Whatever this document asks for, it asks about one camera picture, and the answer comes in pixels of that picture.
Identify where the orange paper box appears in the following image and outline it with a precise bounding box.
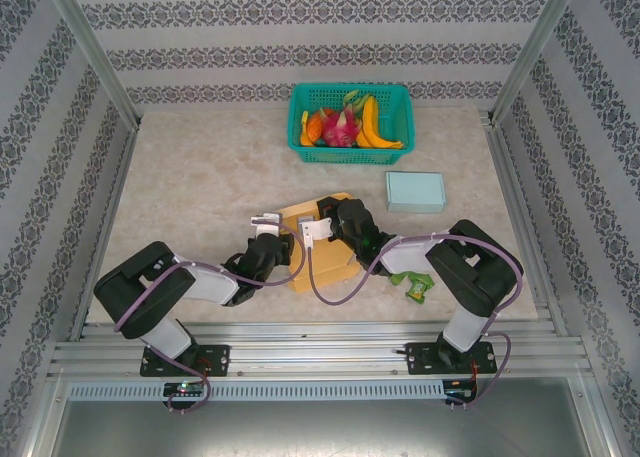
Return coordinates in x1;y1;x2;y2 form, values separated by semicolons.
274;191;366;296

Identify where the light blue paper box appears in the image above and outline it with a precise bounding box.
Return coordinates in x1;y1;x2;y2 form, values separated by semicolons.
384;171;447;214

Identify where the pink dragon fruit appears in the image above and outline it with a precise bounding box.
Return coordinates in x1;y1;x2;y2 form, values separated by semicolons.
321;104;362;148

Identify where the large yellow banana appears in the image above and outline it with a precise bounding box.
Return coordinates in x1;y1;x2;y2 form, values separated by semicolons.
358;96;404;151

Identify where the orange fruit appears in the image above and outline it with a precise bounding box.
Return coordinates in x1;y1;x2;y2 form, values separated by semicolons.
305;107;336;146

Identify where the teal plastic basket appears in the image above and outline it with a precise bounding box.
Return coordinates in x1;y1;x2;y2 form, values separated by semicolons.
287;82;418;167

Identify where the circuit board with green light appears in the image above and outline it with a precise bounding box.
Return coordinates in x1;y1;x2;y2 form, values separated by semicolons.
164;381;204;397

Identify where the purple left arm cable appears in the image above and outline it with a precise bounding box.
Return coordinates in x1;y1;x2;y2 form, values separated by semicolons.
113;224;307;414

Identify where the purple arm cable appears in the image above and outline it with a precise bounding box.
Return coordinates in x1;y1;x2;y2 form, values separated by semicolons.
113;224;307;414
307;231;525;409

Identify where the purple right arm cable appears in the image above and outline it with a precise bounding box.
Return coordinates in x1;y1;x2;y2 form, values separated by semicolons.
307;231;525;409

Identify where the aluminium rail frame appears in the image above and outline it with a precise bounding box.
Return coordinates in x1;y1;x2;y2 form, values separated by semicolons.
47;320;591;381

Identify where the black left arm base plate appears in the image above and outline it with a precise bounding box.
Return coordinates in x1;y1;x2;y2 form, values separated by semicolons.
140;344;231;378

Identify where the slotted grey cable duct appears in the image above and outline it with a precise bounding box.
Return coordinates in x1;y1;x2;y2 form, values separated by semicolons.
67;380;446;401

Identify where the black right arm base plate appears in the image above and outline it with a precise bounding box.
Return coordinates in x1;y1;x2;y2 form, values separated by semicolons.
405;341;497;377

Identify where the circuit board with red wires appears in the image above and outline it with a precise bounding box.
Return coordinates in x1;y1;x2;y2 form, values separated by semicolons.
446;379;479;404

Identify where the aluminium frame post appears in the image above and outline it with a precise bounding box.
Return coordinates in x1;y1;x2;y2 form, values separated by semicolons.
487;0;585;124
42;0;142;129

